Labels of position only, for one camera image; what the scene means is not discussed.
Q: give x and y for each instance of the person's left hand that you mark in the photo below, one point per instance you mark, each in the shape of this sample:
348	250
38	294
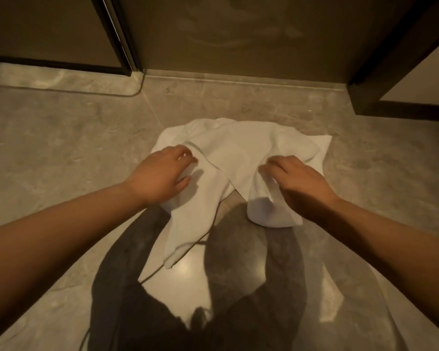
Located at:
157	175

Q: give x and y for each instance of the person's right hand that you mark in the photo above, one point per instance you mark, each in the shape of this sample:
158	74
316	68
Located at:
303	190

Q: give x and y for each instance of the white towel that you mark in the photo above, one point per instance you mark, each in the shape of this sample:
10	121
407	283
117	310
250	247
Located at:
234	149

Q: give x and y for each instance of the person's left forearm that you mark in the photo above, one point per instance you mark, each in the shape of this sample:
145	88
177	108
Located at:
58	244

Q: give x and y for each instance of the person's right forearm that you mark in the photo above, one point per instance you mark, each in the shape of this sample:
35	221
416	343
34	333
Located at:
387	244

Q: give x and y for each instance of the bronze glass door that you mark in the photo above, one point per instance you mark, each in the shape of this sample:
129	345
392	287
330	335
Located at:
40	25
259	51

